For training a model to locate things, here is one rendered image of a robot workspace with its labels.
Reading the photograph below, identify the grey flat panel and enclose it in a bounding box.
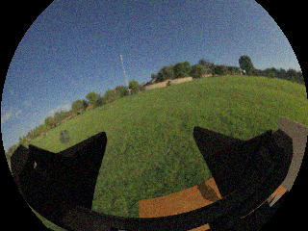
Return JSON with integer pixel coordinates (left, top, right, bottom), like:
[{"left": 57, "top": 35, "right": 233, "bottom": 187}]
[{"left": 277, "top": 115, "right": 308, "bottom": 192}]

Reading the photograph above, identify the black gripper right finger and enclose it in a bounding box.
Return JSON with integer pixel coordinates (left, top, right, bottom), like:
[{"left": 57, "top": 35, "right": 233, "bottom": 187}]
[{"left": 193, "top": 127, "right": 272, "bottom": 197}]

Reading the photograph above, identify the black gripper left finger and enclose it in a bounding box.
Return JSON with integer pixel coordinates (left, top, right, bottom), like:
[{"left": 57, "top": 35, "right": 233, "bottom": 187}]
[{"left": 28, "top": 132, "right": 108, "bottom": 209}]

